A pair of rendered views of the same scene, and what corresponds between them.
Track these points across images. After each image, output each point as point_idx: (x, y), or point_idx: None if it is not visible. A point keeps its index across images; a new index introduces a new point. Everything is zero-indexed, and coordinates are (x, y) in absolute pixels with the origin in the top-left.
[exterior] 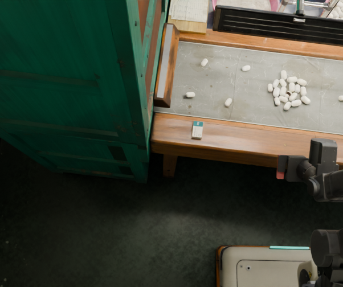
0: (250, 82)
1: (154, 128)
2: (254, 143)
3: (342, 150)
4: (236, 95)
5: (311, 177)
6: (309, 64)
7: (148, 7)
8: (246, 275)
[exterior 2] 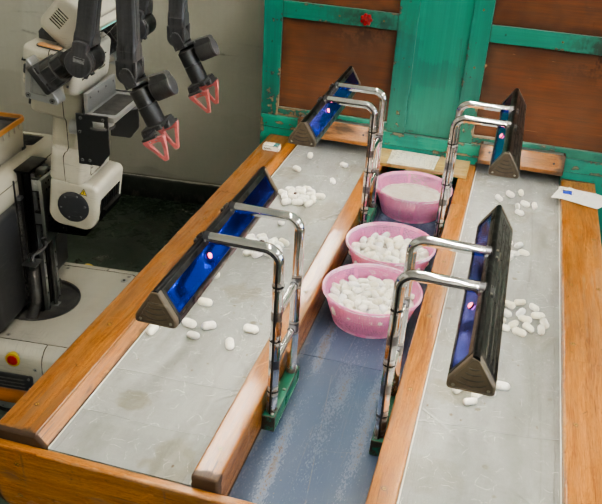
0: (316, 183)
1: (280, 135)
2: (248, 168)
3: (220, 204)
4: (303, 175)
5: (190, 38)
6: (330, 214)
7: (327, 4)
8: (116, 278)
